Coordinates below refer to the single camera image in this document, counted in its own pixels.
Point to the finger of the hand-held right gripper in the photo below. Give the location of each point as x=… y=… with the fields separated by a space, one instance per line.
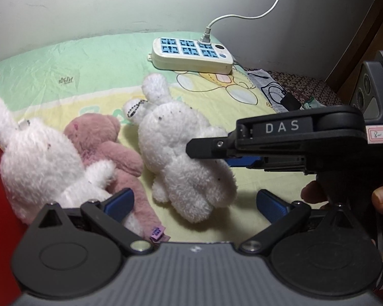
x=207 y=148

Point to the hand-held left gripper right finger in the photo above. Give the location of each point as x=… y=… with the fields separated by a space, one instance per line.
x=269 y=204

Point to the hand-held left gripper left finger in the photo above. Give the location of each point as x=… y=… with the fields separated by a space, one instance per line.
x=119 y=202

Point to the pink bear plush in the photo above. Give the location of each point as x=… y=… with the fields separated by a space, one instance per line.
x=115 y=156

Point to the red cardboard box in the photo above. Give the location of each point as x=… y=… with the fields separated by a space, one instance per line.
x=0 y=229

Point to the white gloves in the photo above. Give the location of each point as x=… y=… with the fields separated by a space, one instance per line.
x=311 y=103

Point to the brown patterned blanket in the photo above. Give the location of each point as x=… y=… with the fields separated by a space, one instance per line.
x=306 y=83

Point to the white power strip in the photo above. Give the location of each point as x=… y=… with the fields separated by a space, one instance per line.
x=185 y=63

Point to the large white bunny plush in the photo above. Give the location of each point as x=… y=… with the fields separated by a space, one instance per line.
x=35 y=165

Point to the wooden cabinet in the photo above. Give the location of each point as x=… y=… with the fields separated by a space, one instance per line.
x=370 y=22

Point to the green cartoon bed sheet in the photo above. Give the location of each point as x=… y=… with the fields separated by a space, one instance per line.
x=83 y=57

